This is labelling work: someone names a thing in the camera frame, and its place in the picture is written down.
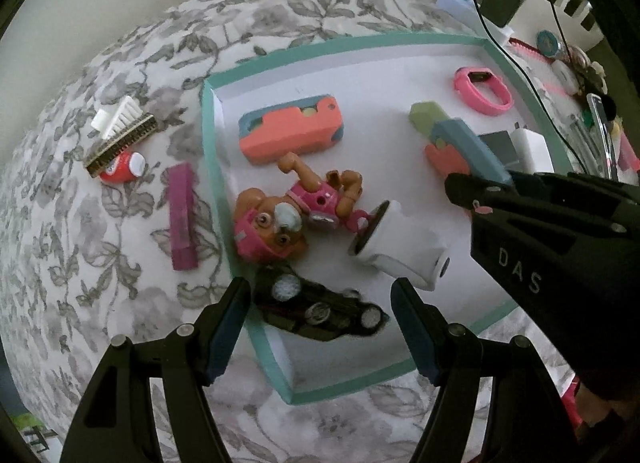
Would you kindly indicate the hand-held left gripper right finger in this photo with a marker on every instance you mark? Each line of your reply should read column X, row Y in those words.
column 415, row 328

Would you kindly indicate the white device with light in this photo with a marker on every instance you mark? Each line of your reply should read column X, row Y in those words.
column 457, row 8

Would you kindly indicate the white bristle brush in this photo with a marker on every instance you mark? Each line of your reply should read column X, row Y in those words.
column 120, row 145

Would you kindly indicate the teal cardboard tray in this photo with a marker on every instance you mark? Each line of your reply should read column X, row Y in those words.
column 380, row 93

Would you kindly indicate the teal round tin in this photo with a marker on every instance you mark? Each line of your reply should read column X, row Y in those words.
column 549, row 42

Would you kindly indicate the person's right forearm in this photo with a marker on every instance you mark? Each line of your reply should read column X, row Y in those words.
column 602, row 418

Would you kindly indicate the purple plastic bar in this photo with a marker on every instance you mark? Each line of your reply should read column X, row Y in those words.
column 181, row 218

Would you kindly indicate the silver metal tool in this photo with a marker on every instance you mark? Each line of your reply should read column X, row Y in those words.
column 600, row 133

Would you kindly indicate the white round case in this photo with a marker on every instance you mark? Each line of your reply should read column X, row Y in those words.
column 564, row 75

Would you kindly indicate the white usb charger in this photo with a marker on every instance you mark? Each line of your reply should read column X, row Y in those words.
column 532, row 150

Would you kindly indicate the coral blue case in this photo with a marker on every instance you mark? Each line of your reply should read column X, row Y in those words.
column 290, row 133

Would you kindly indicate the pink toy dog figure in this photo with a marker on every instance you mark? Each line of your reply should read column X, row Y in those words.
column 270, row 228

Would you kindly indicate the black plugged adapter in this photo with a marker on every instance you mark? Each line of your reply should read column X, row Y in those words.
column 502, row 3

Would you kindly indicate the red and white bottle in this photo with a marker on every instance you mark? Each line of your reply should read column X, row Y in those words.
column 122, row 168

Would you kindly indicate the floral bedsheet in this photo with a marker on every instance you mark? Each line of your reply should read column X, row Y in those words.
column 100, row 268

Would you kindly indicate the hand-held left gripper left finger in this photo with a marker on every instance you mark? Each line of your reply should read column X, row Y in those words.
column 225, row 328

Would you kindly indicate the black toy car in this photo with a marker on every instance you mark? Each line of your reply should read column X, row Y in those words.
column 310, row 308

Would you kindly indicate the pink comb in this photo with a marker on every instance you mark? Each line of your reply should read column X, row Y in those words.
column 527, row 49

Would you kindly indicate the pink wristband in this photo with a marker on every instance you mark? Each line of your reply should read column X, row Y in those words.
column 492, row 105

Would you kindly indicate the teal and coral toy block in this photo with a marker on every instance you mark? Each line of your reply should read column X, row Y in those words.
column 460, row 143

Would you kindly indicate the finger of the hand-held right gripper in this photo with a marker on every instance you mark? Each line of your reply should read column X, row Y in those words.
column 480, row 193

